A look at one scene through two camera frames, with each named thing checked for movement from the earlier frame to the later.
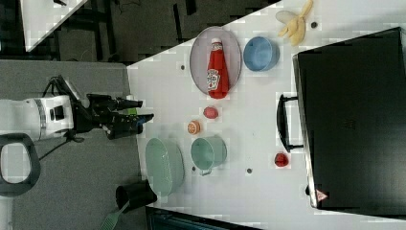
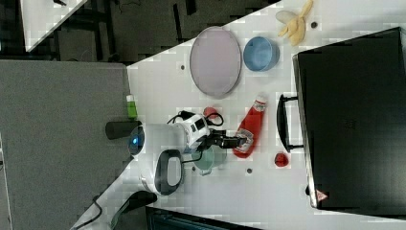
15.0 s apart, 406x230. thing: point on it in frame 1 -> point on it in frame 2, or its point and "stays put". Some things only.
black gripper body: x=99 y=112 -> x=214 y=137
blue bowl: x=260 y=54 stays put
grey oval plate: x=200 y=53 stays put
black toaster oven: x=349 y=115 stays put
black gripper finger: x=144 y=118 -> x=233 y=142
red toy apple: x=210 y=112 stays put
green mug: x=208 y=152 stays put
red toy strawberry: x=281 y=159 stays put
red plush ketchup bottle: x=217 y=71 -> x=250 y=126
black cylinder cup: x=140 y=194 -> x=134 y=217
